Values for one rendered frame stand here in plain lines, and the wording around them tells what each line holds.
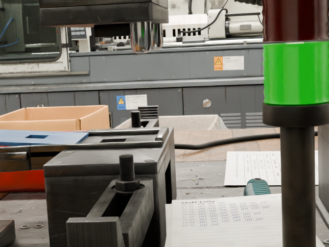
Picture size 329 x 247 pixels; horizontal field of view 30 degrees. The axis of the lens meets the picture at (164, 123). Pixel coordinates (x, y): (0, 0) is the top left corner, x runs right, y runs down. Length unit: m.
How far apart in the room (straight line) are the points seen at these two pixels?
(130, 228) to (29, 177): 0.43
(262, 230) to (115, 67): 4.77
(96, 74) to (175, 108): 0.73
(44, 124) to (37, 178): 2.12
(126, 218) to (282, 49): 0.15
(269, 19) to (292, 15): 0.01
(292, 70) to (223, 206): 0.20
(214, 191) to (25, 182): 0.24
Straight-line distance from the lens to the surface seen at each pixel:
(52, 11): 0.56
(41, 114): 3.51
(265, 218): 0.48
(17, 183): 0.82
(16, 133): 0.68
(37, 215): 0.71
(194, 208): 0.51
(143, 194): 0.47
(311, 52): 0.35
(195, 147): 1.00
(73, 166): 0.54
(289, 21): 0.35
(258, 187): 0.67
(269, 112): 0.36
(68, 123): 2.89
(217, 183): 0.80
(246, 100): 5.09
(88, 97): 5.27
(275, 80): 0.35
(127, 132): 0.68
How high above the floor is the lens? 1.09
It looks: 8 degrees down
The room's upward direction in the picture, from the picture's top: 3 degrees counter-clockwise
